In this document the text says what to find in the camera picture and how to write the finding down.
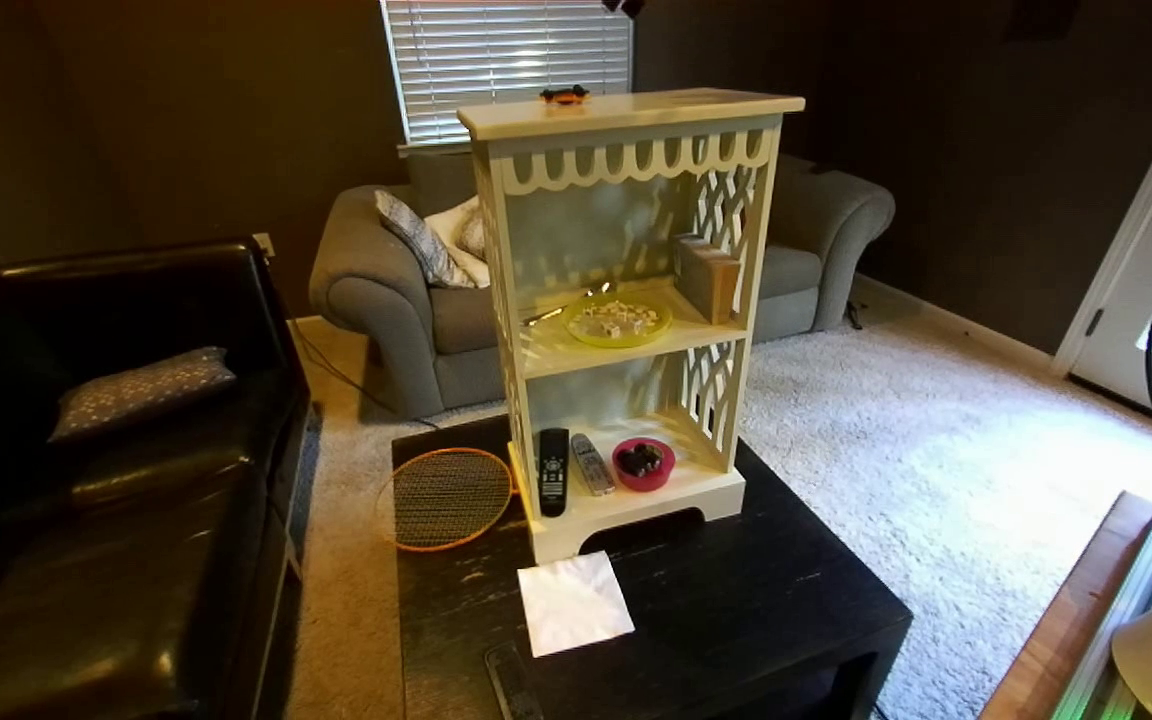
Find small orange toy car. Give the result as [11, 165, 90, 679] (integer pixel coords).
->
[540, 83, 587, 107]

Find black remote control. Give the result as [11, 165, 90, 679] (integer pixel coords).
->
[538, 426, 570, 517]

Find grey remote control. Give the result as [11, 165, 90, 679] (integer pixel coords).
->
[570, 430, 613, 490]

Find red bowl with dark contents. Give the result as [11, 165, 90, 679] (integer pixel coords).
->
[613, 436, 677, 490]

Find cream wooden shelf unit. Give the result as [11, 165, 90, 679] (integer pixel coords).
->
[459, 88, 801, 558]

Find small brown box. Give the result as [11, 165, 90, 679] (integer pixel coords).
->
[677, 242, 737, 324]

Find white pillow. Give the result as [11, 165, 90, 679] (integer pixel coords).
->
[428, 198, 491, 287]

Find orange rimmed mesh strainer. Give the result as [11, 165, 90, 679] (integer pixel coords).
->
[392, 449, 512, 552]

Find striped throw pillow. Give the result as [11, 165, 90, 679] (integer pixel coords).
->
[373, 193, 472, 287]

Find white paper sheet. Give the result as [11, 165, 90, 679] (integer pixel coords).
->
[516, 552, 637, 656]

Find black coffee table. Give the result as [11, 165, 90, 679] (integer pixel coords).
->
[398, 444, 914, 720]

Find white window blinds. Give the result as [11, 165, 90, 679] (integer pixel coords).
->
[377, 0, 634, 149]

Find grey patterned sofa cushion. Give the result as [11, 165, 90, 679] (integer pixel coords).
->
[52, 342, 237, 444]

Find black leather sofa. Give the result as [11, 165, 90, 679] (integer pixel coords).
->
[0, 238, 317, 720]

